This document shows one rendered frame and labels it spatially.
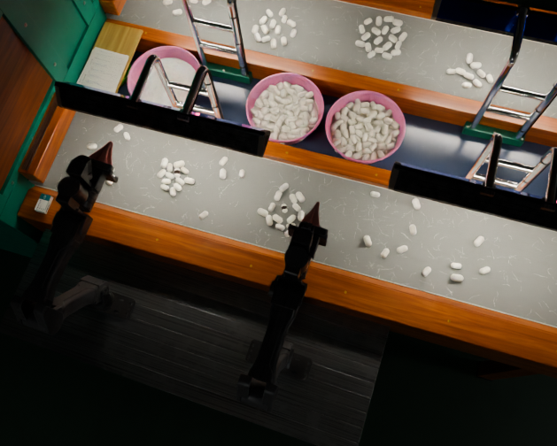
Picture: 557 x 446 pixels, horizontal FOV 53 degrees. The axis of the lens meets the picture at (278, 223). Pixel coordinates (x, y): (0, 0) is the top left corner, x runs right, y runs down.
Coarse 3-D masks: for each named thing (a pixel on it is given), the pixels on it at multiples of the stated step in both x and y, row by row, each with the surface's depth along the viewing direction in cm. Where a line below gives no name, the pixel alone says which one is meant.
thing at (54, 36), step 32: (0, 0) 149; (32, 0) 163; (64, 0) 178; (96, 0) 194; (0, 32) 154; (32, 32) 165; (64, 32) 182; (0, 64) 157; (32, 64) 171; (64, 64) 185; (0, 96) 161; (32, 96) 175; (0, 128) 165; (32, 128) 178; (0, 160) 168; (0, 192) 172
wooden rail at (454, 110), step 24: (120, 24) 203; (144, 48) 206; (192, 48) 198; (264, 72) 197; (288, 72) 193; (312, 72) 192; (336, 72) 192; (336, 96) 199; (408, 96) 187; (432, 96) 187; (456, 96) 186; (456, 120) 191; (504, 120) 183; (552, 120) 182; (552, 144) 187
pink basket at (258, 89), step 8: (264, 80) 192; (272, 80) 193; (280, 80) 194; (288, 80) 194; (296, 80) 193; (304, 80) 192; (256, 88) 192; (264, 88) 194; (304, 88) 195; (312, 88) 192; (248, 96) 190; (256, 96) 194; (320, 96) 189; (248, 104) 190; (320, 104) 190; (248, 112) 189; (320, 112) 190; (320, 120) 186; (304, 136) 184; (288, 144) 193
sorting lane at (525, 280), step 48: (144, 144) 190; (192, 144) 189; (144, 192) 184; (192, 192) 183; (240, 192) 182; (288, 192) 181; (336, 192) 181; (384, 192) 180; (240, 240) 177; (288, 240) 176; (336, 240) 176; (384, 240) 175; (432, 240) 174; (528, 240) 172; (432, 288) 169; (480, 288) 168; (528, 288) 168
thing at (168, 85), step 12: (156, 60) 157; (144, 72) 154; (204, 72) 154; (144, 84) 154; (168, 84) 170; (180, 84) 170; (192, 84) 152; (132, 96) 152; (168, 96) 177; (192, 96) 151; (216, 96) 169; (132, 108) 153; (180, 108) 185; (192, 108) 151; (204, 108) 180; (216, 108) 175
